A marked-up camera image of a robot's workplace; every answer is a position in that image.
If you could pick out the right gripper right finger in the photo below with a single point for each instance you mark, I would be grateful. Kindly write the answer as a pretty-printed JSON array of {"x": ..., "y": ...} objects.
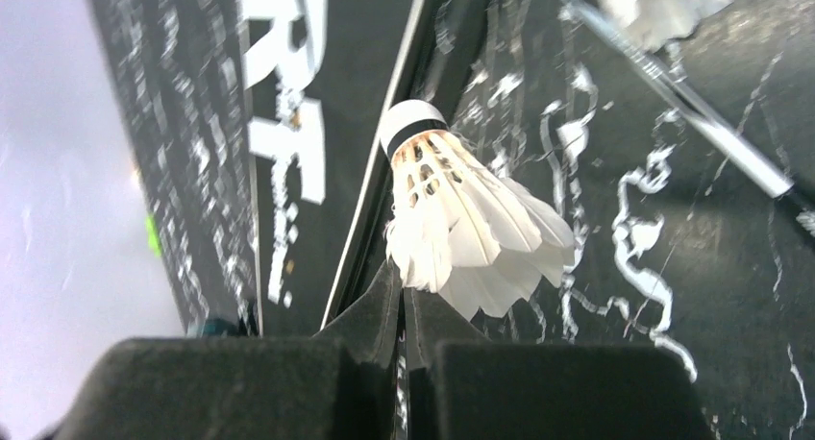
[{"x": 464, "y": 386}]

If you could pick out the white feather shuttlecock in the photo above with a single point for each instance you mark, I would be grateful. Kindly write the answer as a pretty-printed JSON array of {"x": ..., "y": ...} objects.
[
  {"x": 479, "y": 241},
  {"x": 651, "y": 23}
]

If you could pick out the white badminton racket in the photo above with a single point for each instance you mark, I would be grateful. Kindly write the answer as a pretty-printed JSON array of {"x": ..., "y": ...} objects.
[{"x": 791, "y": 197}]

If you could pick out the green clip on rail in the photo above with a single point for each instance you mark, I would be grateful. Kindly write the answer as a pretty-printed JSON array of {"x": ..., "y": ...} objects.
[{"x": 153, "y": 237}]

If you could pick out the black racket bag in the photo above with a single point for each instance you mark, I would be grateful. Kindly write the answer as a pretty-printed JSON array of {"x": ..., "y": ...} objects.
[{"x": 319, "y": 75}]

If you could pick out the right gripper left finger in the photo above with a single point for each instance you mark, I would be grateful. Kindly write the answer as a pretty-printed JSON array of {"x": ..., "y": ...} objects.
[{"x": 340, "y": 383}]

